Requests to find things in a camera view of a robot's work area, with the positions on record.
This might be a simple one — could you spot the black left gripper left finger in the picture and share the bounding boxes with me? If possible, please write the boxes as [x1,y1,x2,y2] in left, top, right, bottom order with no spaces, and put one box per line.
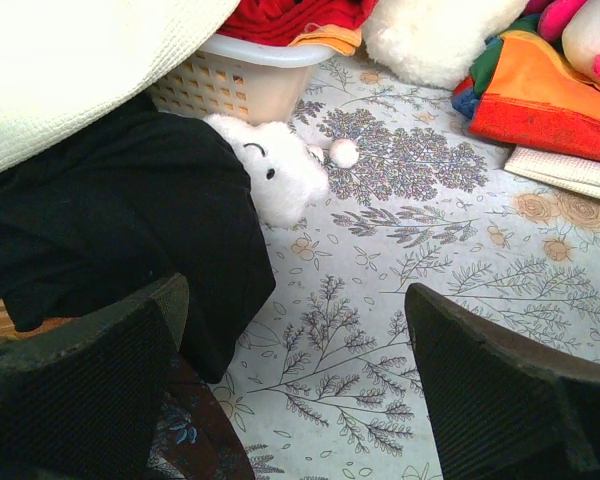
[0,275,189,479]

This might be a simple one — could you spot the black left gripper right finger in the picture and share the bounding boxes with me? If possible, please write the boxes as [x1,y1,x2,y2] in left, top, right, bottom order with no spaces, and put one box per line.
[405,283,600,479]

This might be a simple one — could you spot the brown patterned bag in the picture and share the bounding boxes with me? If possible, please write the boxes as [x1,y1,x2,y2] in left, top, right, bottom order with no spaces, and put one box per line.
[142,355,255,480]

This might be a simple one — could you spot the rainbow striped bag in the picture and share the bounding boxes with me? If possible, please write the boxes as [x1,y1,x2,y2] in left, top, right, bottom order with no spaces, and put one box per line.
[451,13,600,162]

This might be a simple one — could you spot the cream canvas tote bag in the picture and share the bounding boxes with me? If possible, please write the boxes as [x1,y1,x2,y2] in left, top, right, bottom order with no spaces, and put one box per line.
[0,0,237,173]

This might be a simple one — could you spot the black cloth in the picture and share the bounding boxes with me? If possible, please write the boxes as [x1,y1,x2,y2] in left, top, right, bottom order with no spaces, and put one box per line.
[0,95,275,383]

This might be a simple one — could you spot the small white cloud plush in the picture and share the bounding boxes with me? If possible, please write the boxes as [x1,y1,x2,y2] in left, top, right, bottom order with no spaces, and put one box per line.
[203,112,357,229]

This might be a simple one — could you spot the white plastic basket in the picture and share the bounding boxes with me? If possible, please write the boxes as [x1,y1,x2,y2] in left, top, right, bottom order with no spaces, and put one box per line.
[147,34,336,125]

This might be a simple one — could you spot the white fluffy plush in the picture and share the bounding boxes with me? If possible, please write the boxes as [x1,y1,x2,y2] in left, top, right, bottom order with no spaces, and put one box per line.
[362,0,526,89]

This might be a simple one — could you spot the white round plush pink hands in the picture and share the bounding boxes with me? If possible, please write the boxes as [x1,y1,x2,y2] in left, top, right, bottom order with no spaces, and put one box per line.
[524,0,600,86]

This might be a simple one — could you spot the red cloth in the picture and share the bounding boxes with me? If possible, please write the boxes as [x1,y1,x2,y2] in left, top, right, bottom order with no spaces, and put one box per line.
[218,0,377,55]

